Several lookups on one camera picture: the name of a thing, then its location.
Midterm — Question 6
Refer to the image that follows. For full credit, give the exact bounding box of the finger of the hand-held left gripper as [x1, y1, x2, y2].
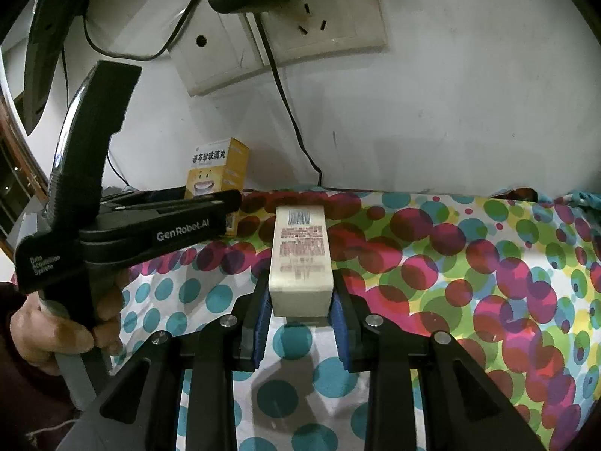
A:
[100, 186, 242, 220]

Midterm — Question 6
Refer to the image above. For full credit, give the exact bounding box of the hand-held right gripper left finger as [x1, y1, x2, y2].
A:
[96, 282, 274, 451]

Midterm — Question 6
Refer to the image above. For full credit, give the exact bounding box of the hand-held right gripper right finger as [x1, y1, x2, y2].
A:
[329, 276, 517, 451]

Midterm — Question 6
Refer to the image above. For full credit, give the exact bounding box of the beige box with red label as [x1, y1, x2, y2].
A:
[269, 204, 335, 318]

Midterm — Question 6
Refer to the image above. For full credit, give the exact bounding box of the orange medicine box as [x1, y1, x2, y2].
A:
[184, 138, 251, 238]

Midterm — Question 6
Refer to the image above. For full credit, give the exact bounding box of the person's left hand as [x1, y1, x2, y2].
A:
[9, 270, 133, 377]

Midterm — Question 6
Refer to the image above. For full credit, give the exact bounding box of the black monitor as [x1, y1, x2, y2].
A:
[23, 0, 111, 135]

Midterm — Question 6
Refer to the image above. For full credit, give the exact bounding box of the polka dot cloth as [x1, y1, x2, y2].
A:
[101, 188, 601, 451]

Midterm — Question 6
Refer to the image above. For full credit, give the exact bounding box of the teal cloth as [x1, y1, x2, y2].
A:
[554, 189, 601, 210]

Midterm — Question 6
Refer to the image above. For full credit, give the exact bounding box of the thin black cable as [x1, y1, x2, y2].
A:
[61, 0, 207, 104]

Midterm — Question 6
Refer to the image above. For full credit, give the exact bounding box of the wall plate with round hole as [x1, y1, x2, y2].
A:
[168, 9, 270, 98]

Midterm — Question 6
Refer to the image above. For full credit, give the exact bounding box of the black adapter cable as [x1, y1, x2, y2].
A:
[251, 12, 325, 188]

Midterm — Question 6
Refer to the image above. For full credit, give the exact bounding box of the wall power socket plate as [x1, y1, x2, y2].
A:
[244, 0, 390, 64]

